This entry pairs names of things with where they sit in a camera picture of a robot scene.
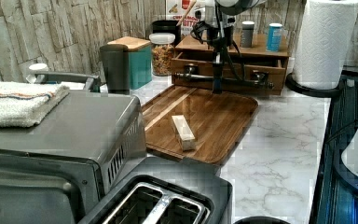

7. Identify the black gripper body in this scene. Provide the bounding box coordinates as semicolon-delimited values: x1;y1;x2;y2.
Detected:
204;6;235;49

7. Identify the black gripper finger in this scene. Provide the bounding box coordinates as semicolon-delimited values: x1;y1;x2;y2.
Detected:
213;50;220;93
218;52;225;93

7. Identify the wooden drawer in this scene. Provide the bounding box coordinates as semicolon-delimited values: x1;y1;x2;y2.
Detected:
171;51;288;95

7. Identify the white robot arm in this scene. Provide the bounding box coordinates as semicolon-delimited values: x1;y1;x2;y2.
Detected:
205;0;266;93

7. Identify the wooden drawer cabinet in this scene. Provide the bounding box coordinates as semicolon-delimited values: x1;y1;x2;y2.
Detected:
171;34;290;95

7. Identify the grey pepper canister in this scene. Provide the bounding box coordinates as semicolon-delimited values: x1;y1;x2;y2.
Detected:
241;21;255;48

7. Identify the wooden spoon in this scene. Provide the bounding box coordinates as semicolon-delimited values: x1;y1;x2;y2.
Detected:
176;0;197;26

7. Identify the black utensil pot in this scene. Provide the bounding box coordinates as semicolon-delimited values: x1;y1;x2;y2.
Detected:
152;20;182;45

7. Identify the red white cereal box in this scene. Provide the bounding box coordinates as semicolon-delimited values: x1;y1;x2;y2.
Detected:
165;0;205;35

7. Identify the blue salt canister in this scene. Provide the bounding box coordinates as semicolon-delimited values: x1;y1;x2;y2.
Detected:
267;23;282;52

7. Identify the clear plastic snack jar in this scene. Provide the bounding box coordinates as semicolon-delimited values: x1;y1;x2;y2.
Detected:
149;33;175;76

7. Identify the wooden serving tray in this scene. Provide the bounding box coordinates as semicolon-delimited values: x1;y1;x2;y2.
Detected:
142;86;258;165

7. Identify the teal canister with wooden lid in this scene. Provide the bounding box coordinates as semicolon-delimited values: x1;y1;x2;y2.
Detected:
110;36;152;90

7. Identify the small wooden block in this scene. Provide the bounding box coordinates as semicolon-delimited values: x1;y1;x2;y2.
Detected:
172;115;196;151

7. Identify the grey metal cup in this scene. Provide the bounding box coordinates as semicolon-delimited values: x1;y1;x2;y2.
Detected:
100;44;130;94

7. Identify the paper towel roll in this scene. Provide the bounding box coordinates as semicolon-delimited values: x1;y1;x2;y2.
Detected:
293;0;358;90

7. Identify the black paper towel holder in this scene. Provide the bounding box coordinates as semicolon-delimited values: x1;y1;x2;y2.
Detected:
285;73;345;98

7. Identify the black silver toaster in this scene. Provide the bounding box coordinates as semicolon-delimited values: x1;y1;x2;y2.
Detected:
78;157;232;224

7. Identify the silver toaster oven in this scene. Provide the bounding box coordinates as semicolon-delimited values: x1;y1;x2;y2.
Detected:
0;87;145;224

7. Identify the folded white towel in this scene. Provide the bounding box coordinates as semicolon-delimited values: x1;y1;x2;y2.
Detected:
0;81;70;128

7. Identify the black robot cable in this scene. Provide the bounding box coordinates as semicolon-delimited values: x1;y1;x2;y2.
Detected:
190;12;246;82

